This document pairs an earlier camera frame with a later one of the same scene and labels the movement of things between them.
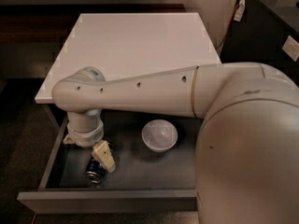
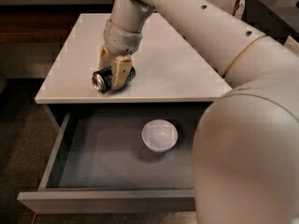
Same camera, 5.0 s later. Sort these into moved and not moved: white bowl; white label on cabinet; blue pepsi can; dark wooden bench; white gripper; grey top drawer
Moved: white gripper; blue pepsi can
Not moved: dark wooden bench; grey top drawer; white bowl; white label on cabinet
